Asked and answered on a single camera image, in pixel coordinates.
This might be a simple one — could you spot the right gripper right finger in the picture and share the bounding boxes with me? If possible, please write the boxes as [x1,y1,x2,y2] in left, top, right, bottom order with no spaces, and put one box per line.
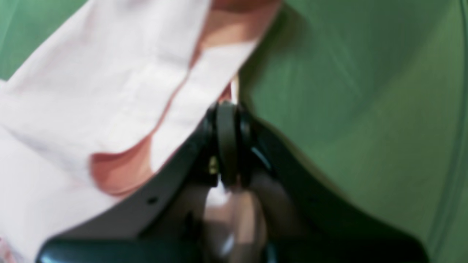
[237,105,430,263]

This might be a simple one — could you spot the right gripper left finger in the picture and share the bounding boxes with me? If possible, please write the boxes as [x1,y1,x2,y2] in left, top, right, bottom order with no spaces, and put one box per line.
[36,102,238,263]

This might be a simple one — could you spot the pink t-shirt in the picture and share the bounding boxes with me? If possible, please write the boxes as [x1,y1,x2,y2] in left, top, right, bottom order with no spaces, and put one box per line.
[1,0,280,263]

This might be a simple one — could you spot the grey-green table cloth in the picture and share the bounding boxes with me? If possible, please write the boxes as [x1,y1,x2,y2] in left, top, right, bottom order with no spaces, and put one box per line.
[1,0,467,263]

